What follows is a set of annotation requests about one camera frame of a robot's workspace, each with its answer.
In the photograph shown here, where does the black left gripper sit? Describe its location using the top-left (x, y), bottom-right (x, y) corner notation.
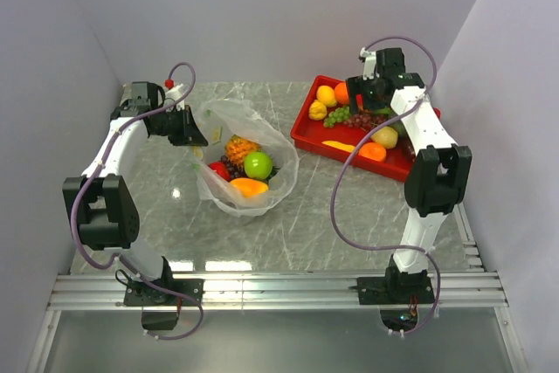
top-left (152, 105), bottom-right (209, 147)

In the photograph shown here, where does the orange fake pineapple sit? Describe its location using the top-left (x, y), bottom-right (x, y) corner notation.
top-left (225, 135), bottom-right (261, 168)

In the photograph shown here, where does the purple fake grape bunch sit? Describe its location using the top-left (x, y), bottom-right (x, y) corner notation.
top-left (220, 155), bottom-right (245, 180)

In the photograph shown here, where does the clear plastic bag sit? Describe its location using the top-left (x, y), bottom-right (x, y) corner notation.
top-left (191, 100), bottom-right (299, 217)

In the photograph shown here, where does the green fake apple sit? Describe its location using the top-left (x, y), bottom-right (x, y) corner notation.
top-left (244, 151), bottom-right (273, 181)

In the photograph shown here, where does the yellow orange fake mango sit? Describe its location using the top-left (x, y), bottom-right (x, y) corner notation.
top-left (230, 177), bottom-right (269, 198)

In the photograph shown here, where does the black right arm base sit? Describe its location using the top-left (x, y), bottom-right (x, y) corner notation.
top-left (354, 274), bottom-right (435, 306)

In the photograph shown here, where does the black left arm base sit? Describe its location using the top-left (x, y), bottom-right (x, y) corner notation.
top-left (123, 279), bottom-right (204, 332)

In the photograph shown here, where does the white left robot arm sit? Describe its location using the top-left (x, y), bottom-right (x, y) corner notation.
top-left (62, 81), bottom-right (208, 305)

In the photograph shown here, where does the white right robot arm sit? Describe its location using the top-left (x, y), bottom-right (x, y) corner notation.
top-left (346, 47), bottom-right (472, 303)

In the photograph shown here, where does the orange fake orange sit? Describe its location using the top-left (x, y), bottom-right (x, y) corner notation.
top-left (334, 81), bottom-right (350, 106)

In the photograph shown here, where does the green fake grape bunch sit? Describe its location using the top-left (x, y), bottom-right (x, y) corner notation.
top-left (323, 106), bottom-right (352, 128)

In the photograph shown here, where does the yellow fake lemon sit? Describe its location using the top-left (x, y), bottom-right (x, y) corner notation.
top-left (316, 86), bottom-right (337, 107)

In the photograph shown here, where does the bumpy yellow fake citron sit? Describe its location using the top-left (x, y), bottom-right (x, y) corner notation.
top-left (308, 100), bottom-right (328, 121)

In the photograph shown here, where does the pale yellow fake pear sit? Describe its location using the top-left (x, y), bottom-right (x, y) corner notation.
top-left (370, 127), bottom-right (399, 150)

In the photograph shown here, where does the orange fake persimmon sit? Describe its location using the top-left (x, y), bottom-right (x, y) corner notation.
top-left (358, 142), bottom-right (387, 162)

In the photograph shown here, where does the dark red fake plum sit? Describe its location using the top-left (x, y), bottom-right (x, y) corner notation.
top-left (401, 137), bottom-right (416, 161)

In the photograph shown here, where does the red plastic tray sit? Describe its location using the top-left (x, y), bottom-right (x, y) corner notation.
top-left (290, 74), bottom-right (441, 183)

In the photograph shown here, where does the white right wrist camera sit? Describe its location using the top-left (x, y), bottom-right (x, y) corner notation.
top-left (359, 47), bottom-right (376, 80)

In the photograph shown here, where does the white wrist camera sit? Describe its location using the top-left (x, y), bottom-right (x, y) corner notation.
top-left (359, 47), bottom-right (376, 80)
top-left (163, 79), bottom-right (188, 113)

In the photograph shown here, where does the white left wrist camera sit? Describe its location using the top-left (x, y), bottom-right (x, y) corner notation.
top-left (163, 79), bottom-right (188, 113)

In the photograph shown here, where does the aluminium mounting rail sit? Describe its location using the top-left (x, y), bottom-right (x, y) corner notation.
top-left (47, 272), bottom-right (508, 311)

